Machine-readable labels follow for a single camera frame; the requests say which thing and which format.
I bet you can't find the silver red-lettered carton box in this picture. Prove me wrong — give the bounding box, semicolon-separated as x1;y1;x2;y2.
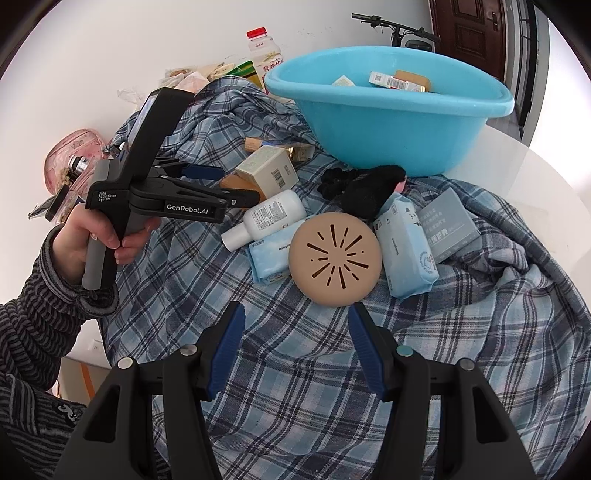
369;71;427;92

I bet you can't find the striped sleeve left forearm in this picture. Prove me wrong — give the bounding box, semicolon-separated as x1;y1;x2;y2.
1;227;118;479

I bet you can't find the person's left hand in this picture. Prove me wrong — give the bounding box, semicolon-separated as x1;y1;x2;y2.
51;205;161;285

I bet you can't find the amber soap box lid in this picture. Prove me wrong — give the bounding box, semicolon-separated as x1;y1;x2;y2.
219;173;266;202

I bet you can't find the cream green-print box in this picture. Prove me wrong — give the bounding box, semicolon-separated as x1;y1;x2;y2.
235;145;298;198

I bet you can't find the white lotion bottle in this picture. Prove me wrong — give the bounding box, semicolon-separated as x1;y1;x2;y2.
221;190;307;252

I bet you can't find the small light blue wipes pack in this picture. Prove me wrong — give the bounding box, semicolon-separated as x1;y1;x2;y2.
247;222;301;285

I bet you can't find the pink cosmetic bag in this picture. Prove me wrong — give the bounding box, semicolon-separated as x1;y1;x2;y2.
43;129;106;194

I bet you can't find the gold wrapped small tube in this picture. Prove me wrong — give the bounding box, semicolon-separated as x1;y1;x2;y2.
243;136;317;163

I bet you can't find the plastic bag of bread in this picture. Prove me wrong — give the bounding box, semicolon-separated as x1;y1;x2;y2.
158;62;235;94

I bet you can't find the tan round vented disc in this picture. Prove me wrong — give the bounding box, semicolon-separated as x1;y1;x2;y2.
288;212;383;308

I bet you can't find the black fabric pouch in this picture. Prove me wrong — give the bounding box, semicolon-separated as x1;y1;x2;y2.
318;165;407;221

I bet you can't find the yellow green bag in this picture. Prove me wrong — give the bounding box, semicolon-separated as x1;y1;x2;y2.
228;60;264;89

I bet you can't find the red-capped milk bottle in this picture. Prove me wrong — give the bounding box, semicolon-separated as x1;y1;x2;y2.
246;27;284;92

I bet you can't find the white box in basin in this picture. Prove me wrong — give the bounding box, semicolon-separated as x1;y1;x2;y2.
332;75;356;87

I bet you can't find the blue plastic basin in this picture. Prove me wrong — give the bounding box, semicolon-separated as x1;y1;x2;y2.
266;46;514;177

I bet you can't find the grey-blue flat box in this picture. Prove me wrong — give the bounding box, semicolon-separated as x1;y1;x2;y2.
418;188;480;264

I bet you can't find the amber soap box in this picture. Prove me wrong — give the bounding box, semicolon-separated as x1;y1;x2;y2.
394;70;432;92

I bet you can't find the black bicycle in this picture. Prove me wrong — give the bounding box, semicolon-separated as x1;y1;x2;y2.
351;13;441;52

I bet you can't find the dark brown door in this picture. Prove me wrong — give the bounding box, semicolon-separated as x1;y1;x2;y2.
429;0;506;82

